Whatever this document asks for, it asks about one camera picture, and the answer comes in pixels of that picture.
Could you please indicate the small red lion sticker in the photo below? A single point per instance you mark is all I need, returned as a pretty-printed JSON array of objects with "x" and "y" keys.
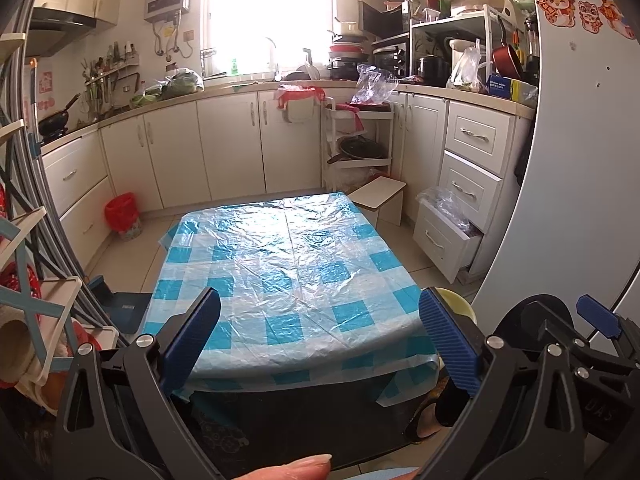
[{"x": 590, "y": 16}]

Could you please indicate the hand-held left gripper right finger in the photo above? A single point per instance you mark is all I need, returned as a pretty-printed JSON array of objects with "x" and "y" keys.
[{"x": 450, "y": 345}]

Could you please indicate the white counter shelf rack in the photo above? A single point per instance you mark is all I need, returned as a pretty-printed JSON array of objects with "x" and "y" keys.
[{"x": 414, "y": 45}]

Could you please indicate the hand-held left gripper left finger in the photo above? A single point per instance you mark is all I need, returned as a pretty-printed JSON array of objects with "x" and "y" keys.
[{"x": 190, "y": 340}]

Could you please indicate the curved metal tube frame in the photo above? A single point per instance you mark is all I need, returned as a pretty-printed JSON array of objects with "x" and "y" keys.
[{"x": 42, "y": 170}]

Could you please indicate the black toaster oven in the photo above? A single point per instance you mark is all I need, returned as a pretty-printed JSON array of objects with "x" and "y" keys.
[{"x": 390, "y": 59}]

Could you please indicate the white kitchen base cabinets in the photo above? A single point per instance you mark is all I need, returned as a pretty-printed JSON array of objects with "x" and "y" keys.
[{"x": 225, "y": 145}]

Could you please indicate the blue dustpan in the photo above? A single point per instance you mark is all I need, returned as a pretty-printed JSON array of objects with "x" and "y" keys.
[{"x": 125, "y": 307}]

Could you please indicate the black range hood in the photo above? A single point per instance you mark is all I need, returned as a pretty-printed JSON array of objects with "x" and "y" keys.
[{"x": 60, "y": 27}]

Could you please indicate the bag of green vegetables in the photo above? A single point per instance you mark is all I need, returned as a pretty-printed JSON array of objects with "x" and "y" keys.
[{"x": 180, "y": 82}]

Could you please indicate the red plastic bag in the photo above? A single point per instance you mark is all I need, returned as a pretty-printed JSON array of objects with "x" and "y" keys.
[{"x": 300, "y": 95}]

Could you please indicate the green bottle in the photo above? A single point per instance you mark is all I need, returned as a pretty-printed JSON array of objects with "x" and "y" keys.
[{"x": 233, "y": 67}]

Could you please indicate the clear crumpled plastic bag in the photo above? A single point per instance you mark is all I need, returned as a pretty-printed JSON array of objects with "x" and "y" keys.
[{"x": 375, "y": 85}]

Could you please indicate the white upper drawer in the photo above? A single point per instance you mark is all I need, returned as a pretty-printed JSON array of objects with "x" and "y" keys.
[{"x": 477, "y": 135}]

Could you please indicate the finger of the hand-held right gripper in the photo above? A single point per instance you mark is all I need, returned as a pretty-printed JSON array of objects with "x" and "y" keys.
[{"x": 597, "y": 315}]

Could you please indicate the black microwave oven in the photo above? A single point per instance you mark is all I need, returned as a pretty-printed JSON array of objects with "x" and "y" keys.
[{"x": 382, "y": 17}]

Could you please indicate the wall utensil rack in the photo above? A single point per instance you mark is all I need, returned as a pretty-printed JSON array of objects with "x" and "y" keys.
[{"x": 110, "y": 72}]

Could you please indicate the blue cardboard box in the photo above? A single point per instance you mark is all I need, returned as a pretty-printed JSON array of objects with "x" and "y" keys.
[{"x": 500, "y": 86}]

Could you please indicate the chrome sink faucet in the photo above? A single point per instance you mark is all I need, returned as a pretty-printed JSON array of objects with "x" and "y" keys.
[{"x": 276, "y": 60}]

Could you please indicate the red waste basket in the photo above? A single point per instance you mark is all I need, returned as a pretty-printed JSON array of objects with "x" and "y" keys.
[{"x": 122, "y": 215}]

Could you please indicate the stack of pots and pans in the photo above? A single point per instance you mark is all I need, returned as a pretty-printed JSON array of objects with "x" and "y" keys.
[{"x": 347, "y": 60}]

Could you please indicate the black pot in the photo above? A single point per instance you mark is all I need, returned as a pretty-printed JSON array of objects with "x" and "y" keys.
[{"x": 432, "y": 70}]

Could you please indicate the white refrigerator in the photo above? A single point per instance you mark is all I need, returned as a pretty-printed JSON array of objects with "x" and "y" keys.
[{"x": 575, "y": 185}]

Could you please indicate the white pot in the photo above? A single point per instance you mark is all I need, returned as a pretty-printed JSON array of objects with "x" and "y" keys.
[{"x": 346, "y": 27}]

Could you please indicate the red saucepan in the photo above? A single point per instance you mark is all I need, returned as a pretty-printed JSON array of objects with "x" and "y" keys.
[{"x": 507, "y": 57}]

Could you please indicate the red tiger sticker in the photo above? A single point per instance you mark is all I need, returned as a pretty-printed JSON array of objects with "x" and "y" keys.
[{"x": 617, "y": 10}]

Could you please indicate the white rice cooker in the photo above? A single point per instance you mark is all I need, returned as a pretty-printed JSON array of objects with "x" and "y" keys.
[{"x": 482, "y": 6}]

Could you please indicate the white middle drawer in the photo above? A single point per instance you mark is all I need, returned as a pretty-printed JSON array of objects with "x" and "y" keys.
[{"x": 467, "y": 187}]

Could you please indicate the large red lion sticker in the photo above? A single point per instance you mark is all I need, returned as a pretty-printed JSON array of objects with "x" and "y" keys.
[{"x": 555, "y": 0}]

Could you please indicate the kitchen window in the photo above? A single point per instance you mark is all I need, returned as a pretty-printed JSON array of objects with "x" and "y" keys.
[{"x": 270, "y": 15}]

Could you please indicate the white electric kettle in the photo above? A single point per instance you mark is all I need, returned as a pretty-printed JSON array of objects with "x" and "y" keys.
[{"x": 457, "y": 46}]

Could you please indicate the white hanging bin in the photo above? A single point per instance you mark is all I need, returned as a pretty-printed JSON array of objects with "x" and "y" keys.
[{"x": 298, "y": 111}]

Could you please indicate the white plastic bag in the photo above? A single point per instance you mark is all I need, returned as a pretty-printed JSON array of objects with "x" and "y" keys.
[{"x": 467, "y": 70}]

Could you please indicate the red hanging cloth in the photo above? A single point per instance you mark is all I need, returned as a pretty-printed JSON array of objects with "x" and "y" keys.
[{"x": 357, "y": 121}]

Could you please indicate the person's left hand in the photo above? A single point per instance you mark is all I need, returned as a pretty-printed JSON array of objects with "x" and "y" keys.
[{"x": 295, "y": 467}]

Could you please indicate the blue checkered plastic tablecloth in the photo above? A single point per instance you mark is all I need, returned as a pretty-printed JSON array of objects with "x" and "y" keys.
[{"x": 295, "y": 270}]

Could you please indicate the yellow green packet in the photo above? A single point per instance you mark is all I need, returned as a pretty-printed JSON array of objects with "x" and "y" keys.
[{"x": 524, "y": 92}]

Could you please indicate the white wooden stool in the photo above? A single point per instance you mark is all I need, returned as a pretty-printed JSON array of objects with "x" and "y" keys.
[{"x": 377, "y": 192}]

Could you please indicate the black wok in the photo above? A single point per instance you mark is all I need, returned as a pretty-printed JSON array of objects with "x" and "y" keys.
[{"x": 54, "y": 122}]

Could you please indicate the red paper wall decoration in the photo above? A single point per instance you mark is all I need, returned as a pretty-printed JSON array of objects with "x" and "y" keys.
[{"x": 46, "y": 85}]

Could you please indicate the open white drawer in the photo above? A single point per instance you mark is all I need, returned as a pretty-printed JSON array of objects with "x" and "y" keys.
[{"x": 440, "y": 245}]

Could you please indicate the clear plastic bags in drawer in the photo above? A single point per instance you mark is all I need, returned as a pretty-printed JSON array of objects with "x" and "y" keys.
[{"x": 447, "y": 207}]

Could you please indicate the white corner shelf rack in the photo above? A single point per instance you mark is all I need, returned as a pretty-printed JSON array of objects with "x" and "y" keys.
[{"x": 331, "y": 145}]

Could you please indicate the black frying pan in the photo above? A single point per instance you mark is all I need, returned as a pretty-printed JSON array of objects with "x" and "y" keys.
[{"x": 362, "y": 149}]

